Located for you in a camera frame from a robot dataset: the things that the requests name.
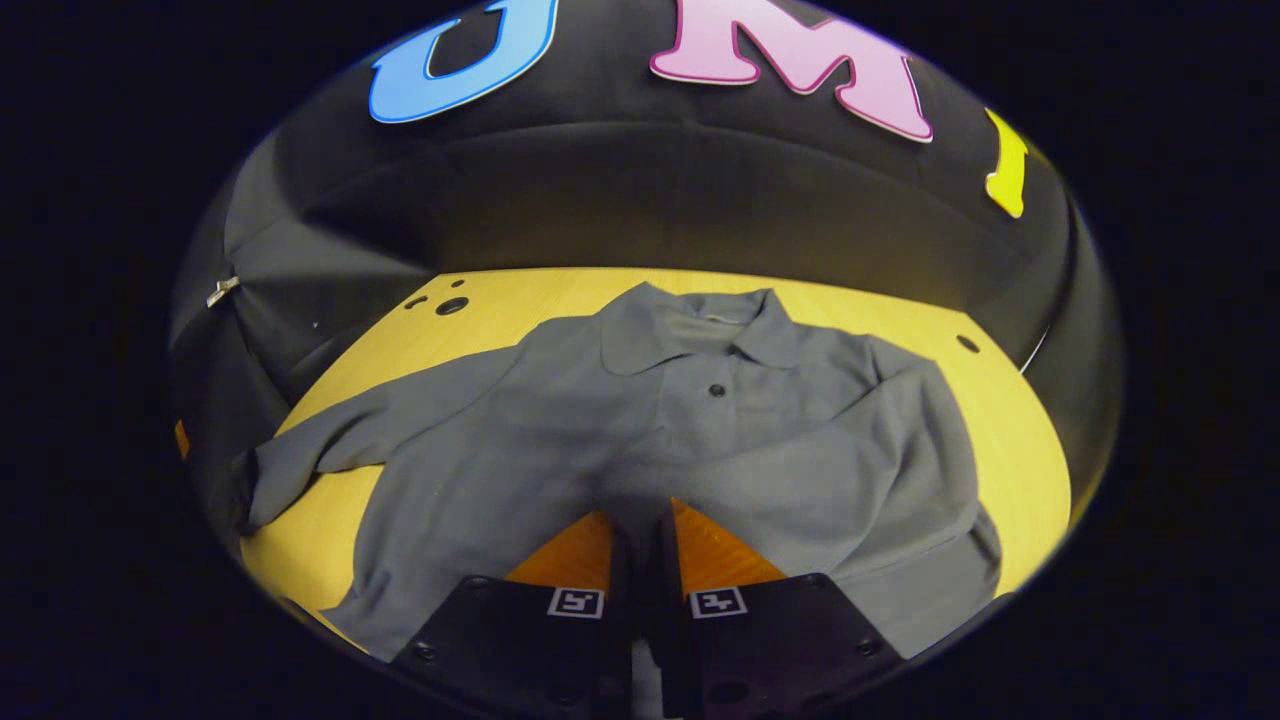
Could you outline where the grey polo shirt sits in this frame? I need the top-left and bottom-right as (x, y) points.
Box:
(235, 280), (1003, 720)

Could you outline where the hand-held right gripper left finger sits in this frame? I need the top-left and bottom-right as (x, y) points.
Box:
(388, 508), (641, 720)

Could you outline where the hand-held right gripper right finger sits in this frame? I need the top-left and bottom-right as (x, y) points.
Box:
(655, 498), (906, 720)

